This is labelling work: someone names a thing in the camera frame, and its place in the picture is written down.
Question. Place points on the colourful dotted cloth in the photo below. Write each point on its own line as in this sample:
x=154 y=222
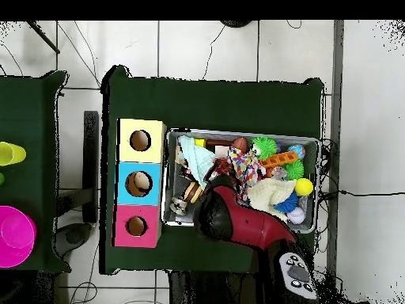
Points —
x=243 y=167

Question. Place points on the dark green table cloth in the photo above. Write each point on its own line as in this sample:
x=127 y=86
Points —
x=221 y=104
x=28 y=110

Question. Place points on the pink plastic bowl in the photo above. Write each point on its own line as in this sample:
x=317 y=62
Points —
x=15 y=237

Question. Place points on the yellow ball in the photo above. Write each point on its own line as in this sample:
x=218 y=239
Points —
x=303 y=186

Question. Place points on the white baseball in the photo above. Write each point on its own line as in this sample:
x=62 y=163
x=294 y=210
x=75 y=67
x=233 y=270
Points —
x=296 y=215

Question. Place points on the cream knitted cloth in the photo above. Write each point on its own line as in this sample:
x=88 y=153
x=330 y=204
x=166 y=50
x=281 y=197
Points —
x=269 y=193

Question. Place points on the black rod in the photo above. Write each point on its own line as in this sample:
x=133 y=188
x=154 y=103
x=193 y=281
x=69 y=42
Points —
x=44 y=37

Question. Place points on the black round base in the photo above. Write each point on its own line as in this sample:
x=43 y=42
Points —
x=235 y=23

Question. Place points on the yellow-green plastic cup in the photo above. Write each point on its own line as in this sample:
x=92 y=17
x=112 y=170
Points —
x=11 y=153

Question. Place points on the brown toy football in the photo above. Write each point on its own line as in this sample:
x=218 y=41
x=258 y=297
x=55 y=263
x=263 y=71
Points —
x=240 y=144

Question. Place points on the mint green quilted cloth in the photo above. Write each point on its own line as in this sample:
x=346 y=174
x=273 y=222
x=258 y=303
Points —
x=197 y=158

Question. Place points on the grey rounded stand foot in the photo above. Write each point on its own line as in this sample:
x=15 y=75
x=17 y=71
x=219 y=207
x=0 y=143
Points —
x=72 y=237

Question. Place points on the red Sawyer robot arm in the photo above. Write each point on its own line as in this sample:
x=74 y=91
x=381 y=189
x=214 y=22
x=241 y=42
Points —
x=250 y=221

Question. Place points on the brown yellow striped bee toy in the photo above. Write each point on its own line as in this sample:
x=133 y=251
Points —
x=193 y=191

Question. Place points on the orange building block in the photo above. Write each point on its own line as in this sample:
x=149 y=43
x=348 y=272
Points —
x=278 y=159

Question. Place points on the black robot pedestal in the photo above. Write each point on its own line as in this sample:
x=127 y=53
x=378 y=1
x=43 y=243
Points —
x=205 y=291

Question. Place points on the green spiky ball with eyes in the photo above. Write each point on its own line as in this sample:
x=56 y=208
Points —
x=265 y=147

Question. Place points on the wooden box with three holes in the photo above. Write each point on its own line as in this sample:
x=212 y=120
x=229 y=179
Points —
x=126 y=152

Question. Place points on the black flat panel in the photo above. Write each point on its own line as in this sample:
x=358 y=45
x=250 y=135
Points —
x=90 y=164

